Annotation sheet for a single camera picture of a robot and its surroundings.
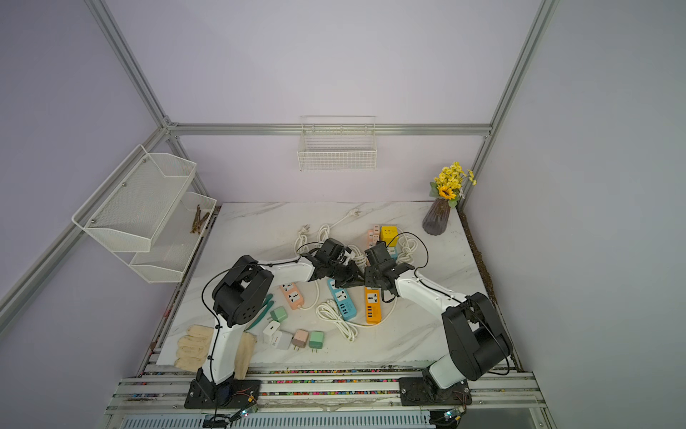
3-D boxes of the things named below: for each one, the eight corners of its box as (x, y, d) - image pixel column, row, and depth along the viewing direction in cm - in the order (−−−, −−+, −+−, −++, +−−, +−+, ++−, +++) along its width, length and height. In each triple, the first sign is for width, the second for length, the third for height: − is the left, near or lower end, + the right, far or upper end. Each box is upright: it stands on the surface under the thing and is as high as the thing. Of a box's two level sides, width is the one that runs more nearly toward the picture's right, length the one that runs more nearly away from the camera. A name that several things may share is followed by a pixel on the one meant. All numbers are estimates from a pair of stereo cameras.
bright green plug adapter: (309, 352, 83) (308, 350, 81) (310, 333, 87) (310, 331, 85) (322, 351, 83) (322, 350, 81) (324, 333, 87) (323, 331, 85)
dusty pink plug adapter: (292, 350, 83) (291, 348, 81) (295, 332, 87) (293, 329, 85) (307, 350, 83) (306, 348, 81) (309, 332, 87) (308, 329, 85)
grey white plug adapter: (274, 350, 82) (270, 345, 78) (277, 336, 85) (273, 330, 81) (290, 350, 82) (287, 345, 78) (292, 336, 85) (289, 330, 81)
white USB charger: (264, 344, 85) (259, 338, 79) (274, 325, 89) (270, 317, 84) (274, 348, 84) (269, 341, 79) (283, 328, 88) (279, 321, 83)
